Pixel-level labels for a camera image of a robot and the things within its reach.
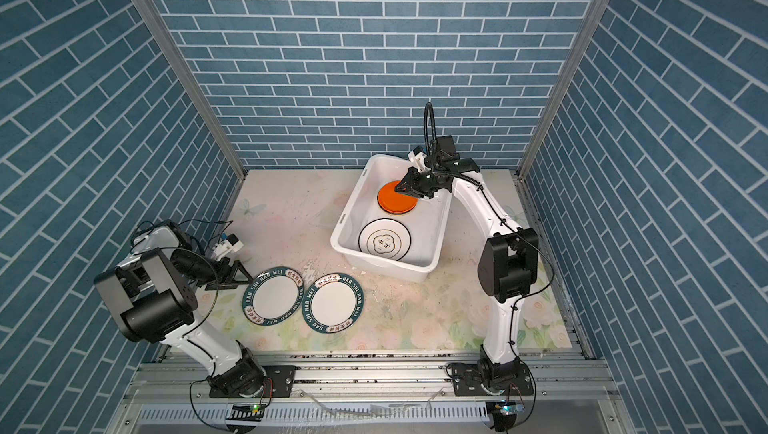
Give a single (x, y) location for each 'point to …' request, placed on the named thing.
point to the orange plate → (392, 202)
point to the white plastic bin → (429, 224)
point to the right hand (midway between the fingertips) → (395, 185)
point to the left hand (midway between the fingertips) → (239, 281)
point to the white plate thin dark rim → (386, 238)
